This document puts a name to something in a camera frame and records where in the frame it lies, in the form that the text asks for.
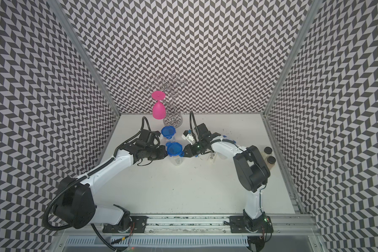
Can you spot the chrome glass holder stand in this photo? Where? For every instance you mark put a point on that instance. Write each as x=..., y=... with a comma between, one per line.
x=171, y=86

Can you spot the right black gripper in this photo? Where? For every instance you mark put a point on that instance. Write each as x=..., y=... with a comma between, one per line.
x=191, y=153

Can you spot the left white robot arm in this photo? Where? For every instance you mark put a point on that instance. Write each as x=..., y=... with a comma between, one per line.
x=73, y=205

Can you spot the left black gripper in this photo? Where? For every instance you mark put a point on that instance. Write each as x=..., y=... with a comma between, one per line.
x=163, y=153

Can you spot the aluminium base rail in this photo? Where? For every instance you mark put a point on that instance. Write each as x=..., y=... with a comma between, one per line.
x=215, y=224

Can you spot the brown spice jar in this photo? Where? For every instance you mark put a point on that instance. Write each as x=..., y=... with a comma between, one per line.
x=270, y=161

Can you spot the white bottle by cup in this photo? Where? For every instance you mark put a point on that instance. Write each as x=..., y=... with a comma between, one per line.
x=212, y=157

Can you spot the clear cup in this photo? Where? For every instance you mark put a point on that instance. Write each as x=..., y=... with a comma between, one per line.
x=176, y=160

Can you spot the pink plastic wine glass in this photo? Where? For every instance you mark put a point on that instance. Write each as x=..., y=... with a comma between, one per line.
x=158, y=110

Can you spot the green herb spice jar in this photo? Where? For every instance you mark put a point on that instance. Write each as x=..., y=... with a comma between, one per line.
x=267, y=151

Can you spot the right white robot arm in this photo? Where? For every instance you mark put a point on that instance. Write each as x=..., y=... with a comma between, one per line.
x=251, y=169

